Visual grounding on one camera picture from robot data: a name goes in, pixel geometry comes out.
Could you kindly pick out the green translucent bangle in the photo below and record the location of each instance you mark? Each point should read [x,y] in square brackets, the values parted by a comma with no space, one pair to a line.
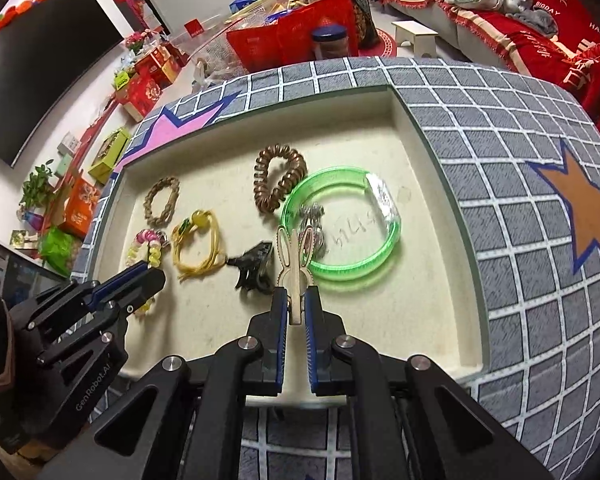
[340,270]

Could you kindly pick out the black claw hair clip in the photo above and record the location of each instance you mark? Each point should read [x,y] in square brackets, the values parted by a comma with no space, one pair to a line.
[250,262]

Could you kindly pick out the orange gift box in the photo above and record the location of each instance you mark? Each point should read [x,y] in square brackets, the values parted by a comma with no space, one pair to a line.
[82,210]

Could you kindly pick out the green tray with cream lining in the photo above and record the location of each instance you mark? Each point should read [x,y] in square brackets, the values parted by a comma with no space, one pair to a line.
[380,285]

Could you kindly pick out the red storage box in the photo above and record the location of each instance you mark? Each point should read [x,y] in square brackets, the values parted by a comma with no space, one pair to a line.
[290,35]

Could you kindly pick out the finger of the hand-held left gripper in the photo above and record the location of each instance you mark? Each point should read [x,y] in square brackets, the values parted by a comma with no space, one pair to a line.
[115,282]
[142,290]

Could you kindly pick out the small potted plant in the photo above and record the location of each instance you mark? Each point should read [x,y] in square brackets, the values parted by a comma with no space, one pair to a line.
[37,185]

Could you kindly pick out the small silver charm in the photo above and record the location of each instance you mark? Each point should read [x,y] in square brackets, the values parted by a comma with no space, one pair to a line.
[312,212]

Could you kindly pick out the wooden rabbit hair clip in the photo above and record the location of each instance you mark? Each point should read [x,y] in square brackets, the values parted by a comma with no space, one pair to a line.
[295,285]

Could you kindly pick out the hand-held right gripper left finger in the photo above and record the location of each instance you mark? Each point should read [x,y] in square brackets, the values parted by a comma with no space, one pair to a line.
[280,320]

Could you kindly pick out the green gift box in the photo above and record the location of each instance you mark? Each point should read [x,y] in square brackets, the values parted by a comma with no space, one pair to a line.
[107,157]

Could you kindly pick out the green plastic bag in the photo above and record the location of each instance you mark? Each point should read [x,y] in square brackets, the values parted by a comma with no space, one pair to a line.
[57,250]

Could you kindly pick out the pink flower bouquet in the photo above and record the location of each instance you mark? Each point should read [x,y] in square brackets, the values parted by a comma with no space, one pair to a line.
[140,40]

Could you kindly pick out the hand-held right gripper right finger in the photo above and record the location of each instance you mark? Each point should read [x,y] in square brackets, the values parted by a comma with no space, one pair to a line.
[311,340]

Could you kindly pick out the red gift box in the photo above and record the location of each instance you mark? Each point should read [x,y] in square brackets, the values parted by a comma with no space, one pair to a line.
[142,92]

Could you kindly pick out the jar with blue lid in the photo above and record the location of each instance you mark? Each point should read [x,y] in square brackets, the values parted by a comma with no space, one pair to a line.
[332,45]

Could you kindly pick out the white step stool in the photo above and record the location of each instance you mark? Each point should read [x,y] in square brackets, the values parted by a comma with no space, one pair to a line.
[415,30]

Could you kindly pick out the red round rug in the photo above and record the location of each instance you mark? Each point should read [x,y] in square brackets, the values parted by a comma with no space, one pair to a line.
[380,46]

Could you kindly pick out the black television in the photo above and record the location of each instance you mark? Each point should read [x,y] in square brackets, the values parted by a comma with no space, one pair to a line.
[40,70]

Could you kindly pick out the grey checked tablecloth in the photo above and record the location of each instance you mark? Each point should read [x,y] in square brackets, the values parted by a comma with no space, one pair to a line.
[530,285]

